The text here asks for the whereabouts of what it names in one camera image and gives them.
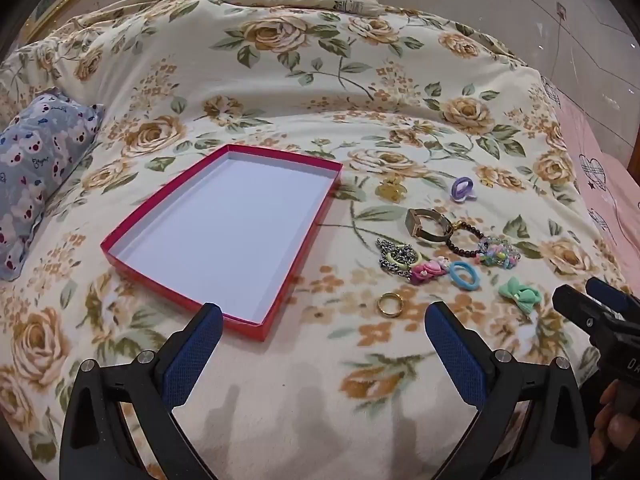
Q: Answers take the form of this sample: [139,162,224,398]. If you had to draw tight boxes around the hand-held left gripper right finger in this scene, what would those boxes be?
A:
[424,301,591,480]

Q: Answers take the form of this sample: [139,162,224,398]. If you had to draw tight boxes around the gold ring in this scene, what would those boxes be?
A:
[377,293,405,317]

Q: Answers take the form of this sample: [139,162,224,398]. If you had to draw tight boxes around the yellow-green hair tie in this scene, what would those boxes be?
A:
[384,251,421,270]

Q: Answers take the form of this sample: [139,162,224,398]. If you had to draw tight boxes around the pink hair clip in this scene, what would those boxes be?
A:
[409,256,451,285]

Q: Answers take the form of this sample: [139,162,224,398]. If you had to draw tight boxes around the yellow hair clip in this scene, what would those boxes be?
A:
[376,176,407,204]

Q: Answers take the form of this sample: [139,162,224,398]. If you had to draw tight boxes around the person's right hand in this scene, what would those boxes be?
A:
[589,379,640,467]

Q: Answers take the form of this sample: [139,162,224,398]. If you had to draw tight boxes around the blue hair tie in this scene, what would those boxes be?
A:
[448,261,481,292]

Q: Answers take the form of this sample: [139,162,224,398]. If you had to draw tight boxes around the dark bead bracelet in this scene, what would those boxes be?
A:
[444,221,486,258]

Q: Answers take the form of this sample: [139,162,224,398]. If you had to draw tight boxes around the gold mesh-band watch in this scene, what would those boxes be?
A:
[406,208,451,247]

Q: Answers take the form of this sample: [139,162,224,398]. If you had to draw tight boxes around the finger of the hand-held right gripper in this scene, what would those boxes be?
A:
[552,284,618,347]
[585,277,640,322]

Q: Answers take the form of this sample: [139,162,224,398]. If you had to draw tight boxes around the cream floral blanket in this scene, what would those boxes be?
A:
[0,0,632,480]

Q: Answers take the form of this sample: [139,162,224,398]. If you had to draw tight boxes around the green bow hair clip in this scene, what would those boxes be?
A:
[498,276,543,315]

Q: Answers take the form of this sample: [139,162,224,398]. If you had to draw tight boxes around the red shallow cardboard box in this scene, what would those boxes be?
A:
[100,144,344,342]

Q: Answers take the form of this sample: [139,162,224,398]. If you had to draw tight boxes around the blue bear-print pillow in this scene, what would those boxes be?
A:
[0,87,106,283]

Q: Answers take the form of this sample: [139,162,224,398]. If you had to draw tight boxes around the colourful flower bead bracelet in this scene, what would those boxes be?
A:
[475,250,522,268]

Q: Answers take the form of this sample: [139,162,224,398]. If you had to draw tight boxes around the silver chain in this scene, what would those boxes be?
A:
[375,238,417,277]

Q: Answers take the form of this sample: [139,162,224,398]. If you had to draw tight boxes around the pastel bead bracelet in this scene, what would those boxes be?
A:
[477,235,516,256]

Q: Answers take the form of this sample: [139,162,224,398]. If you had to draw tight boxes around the purple hair tie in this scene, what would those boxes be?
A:
[450,176,476,203]

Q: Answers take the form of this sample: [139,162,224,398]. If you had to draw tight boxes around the pink printed bed sheet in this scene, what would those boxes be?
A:
[541,74,640,288]

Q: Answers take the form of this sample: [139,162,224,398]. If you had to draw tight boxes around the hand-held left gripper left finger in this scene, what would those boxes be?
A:
[60,302,224,480]

